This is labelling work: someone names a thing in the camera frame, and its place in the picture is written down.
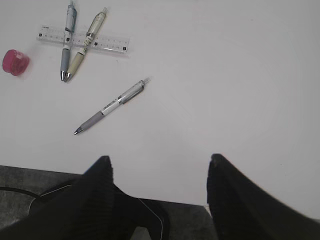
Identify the transparent plastic ruler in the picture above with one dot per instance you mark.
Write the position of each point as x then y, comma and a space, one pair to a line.
107, 43

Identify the white grey pen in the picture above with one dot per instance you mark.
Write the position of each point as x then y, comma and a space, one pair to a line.
110, 107

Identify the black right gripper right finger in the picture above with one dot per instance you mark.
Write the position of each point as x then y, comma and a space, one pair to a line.
241, 210

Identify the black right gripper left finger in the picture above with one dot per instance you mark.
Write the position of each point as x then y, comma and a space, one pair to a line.
89, 208

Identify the pink pencil sharpener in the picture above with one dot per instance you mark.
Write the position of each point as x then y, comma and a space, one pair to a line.
15, 62

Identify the blue grey pen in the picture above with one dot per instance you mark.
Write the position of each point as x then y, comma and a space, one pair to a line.
69, 29

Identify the beige pen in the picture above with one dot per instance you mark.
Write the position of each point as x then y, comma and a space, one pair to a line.
90, 35

